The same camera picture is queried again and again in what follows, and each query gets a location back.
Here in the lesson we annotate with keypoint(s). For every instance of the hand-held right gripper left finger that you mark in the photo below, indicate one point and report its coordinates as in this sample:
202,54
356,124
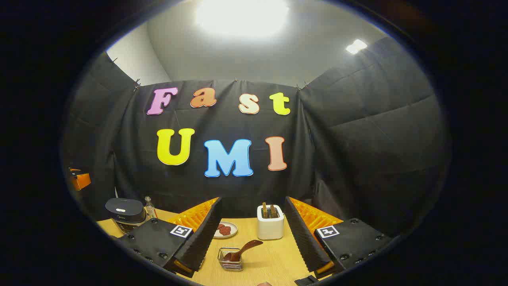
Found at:
204,238

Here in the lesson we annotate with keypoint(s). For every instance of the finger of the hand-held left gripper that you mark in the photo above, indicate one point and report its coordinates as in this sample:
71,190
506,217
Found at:
81,180

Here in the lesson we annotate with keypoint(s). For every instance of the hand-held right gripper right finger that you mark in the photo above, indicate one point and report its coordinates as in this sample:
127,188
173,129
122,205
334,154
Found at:
303,238

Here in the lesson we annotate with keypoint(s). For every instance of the brown wooden spoon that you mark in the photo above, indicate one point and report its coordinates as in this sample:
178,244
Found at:
248,246

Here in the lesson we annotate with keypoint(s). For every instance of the dark grey rice cooker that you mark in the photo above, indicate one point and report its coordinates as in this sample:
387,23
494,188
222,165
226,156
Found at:
125,210

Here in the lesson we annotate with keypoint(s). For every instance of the red meat piece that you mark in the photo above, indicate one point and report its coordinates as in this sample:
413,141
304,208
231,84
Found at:
221,228
228,231

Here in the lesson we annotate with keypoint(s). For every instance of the round white plate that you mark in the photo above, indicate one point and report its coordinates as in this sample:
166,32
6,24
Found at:
233,225

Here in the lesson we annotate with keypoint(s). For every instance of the white toaster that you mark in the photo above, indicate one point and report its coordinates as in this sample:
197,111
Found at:
270,228

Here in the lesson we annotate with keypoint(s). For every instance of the brown toast slice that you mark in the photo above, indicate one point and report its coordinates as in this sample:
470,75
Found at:
274,211
264,209

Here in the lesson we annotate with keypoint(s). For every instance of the small clear glass bottle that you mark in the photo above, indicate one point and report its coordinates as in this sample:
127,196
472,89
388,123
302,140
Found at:
150,209

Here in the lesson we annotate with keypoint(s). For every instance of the black backdrop cloth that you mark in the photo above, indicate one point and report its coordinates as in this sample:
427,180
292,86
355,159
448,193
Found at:
349,159

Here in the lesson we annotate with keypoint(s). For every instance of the small ceiling light panel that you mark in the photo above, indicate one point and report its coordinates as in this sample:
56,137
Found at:
356,46

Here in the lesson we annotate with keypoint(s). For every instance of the large ceiling light panel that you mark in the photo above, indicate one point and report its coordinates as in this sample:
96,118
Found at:
242,18

